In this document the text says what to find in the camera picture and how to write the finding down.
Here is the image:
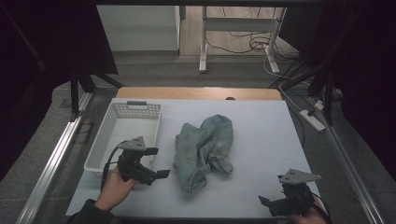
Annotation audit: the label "person's right hand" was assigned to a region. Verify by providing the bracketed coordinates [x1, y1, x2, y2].
[287, 195, 330, 224]

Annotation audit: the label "blue denim jeans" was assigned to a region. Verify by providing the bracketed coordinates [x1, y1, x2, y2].
[172, 114, 235, 195]

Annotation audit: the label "white table sheet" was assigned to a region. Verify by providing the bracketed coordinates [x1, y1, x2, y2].
[64, 97, 322, 219]

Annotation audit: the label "black floor cables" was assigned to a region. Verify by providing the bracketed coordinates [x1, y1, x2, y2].
[205, 29, 302, 62]

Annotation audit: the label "white power strip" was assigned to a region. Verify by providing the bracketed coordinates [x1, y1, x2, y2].
[298, 108, 327, 133]

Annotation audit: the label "person's left hand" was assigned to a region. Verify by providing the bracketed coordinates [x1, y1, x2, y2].
[93, 166, 137, 213]

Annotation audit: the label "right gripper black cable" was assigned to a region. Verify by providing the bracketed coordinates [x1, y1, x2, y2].
[310, 191, 333, 224]

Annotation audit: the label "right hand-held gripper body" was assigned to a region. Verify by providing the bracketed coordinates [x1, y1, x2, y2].
[267, 168, 322, 217]

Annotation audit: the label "white perforated plastic basket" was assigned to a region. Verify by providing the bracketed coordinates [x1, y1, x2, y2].
[83, 100, 163, 175]

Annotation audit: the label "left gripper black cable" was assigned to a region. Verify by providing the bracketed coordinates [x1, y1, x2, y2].
[100, 139, 129, 191]

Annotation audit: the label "wooden table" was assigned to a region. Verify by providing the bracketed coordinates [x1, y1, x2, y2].
[115, 86, 283, 101]

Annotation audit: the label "white power cable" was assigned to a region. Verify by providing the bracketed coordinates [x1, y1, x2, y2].
[262, 55, 314, 114]

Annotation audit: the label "aluminium rail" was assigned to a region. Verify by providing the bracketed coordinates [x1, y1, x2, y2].
[309, 97, 387, 224]
[15, 91, 94, 224]

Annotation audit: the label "white desk frame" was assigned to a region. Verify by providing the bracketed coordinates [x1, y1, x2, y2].
[198, 6, 288, 75]

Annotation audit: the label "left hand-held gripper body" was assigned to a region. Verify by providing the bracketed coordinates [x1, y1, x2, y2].
[115, 135, 158, 187]

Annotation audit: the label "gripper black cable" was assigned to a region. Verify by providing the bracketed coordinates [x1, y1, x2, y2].
[100, 139, 129, 191]
[310, 191, 333, 224]

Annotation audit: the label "white cabinet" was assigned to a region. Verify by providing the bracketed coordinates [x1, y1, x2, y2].
[96, 4, 182, 52]

